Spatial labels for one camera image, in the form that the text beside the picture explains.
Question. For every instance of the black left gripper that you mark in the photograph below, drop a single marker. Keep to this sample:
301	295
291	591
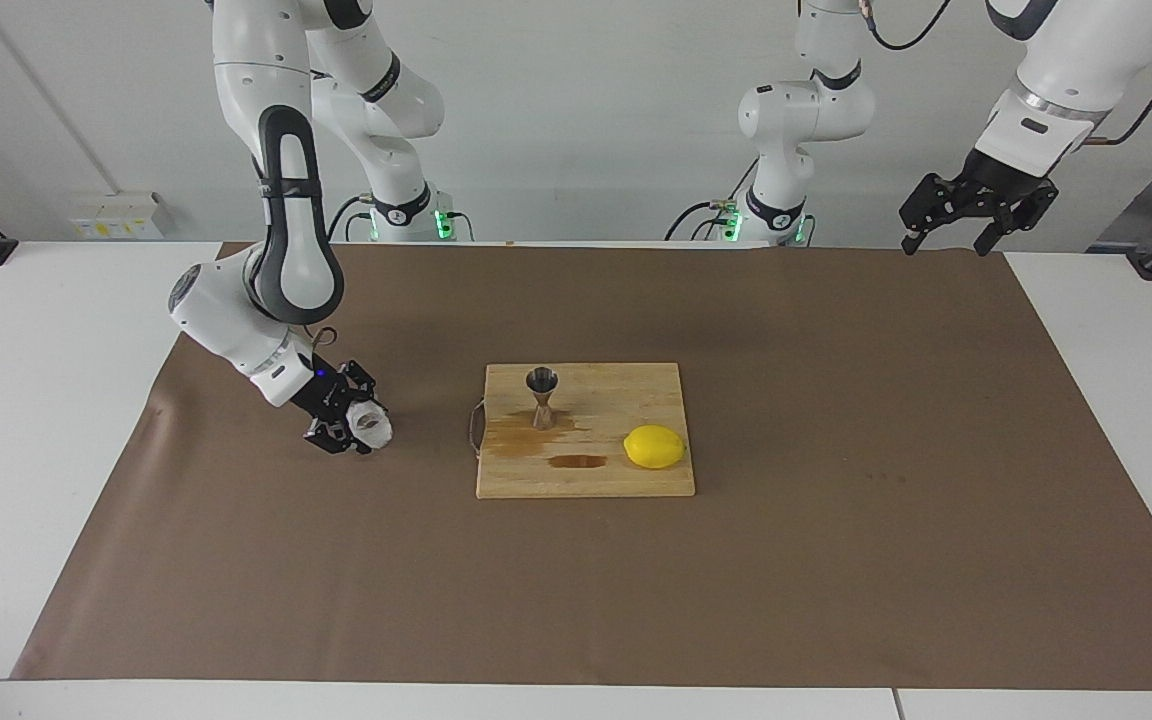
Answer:
1004	180

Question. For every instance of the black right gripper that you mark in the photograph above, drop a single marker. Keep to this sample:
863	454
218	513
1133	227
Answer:
321	395

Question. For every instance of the steel double jigger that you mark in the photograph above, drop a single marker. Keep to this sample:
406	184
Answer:
542	415

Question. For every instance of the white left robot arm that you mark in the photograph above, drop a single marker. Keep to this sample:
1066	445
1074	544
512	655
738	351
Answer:
806	110

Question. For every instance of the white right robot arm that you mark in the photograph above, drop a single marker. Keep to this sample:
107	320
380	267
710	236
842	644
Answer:
286	230

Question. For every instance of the brown paper table mat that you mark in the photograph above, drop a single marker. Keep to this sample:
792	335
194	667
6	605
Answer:
576	600

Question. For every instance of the yellow lemon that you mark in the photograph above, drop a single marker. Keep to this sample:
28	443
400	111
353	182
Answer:
654	447

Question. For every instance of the white wall socket box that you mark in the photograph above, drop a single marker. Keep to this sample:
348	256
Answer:
116	215

